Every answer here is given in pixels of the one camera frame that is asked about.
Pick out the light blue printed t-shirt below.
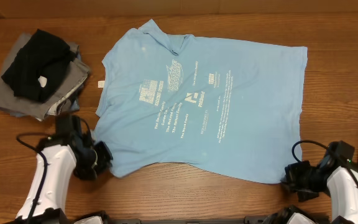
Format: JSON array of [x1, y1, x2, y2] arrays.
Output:
[[94, 21, 308, 184]]

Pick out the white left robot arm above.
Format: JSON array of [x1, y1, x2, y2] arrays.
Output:
[[12, 114, 113, 223]]

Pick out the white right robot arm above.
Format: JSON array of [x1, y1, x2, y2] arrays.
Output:
[[282, 140, 358, 223]]

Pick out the teal folded garment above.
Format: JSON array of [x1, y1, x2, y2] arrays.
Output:
[[69, 53, 84, 111]]

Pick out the black folded garment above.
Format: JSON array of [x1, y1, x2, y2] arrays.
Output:
[[2, 29, 76, 103]]

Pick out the grey folded garment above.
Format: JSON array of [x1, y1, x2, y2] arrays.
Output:
[[0, 32, 91, 121]]

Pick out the black table edge rail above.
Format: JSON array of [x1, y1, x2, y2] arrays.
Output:
[[109, 215, 267, 224]]

